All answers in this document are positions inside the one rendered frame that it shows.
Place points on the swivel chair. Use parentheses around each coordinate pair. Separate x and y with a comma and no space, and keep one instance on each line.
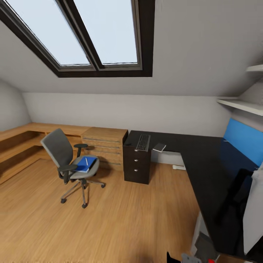
(59,148)

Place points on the monitor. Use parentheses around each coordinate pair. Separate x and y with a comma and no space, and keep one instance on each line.
(253,218)

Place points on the notebook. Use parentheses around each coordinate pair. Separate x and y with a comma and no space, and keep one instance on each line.
(159,147)

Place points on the keyboard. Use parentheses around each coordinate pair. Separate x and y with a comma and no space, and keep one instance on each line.
(143,143)

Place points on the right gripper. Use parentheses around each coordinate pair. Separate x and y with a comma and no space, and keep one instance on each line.
(171,260)

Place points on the folder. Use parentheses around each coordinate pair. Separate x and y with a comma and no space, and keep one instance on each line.
(85,164)

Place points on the cabinet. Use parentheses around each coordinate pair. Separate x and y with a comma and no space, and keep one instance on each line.
(107,145)
(136,165)

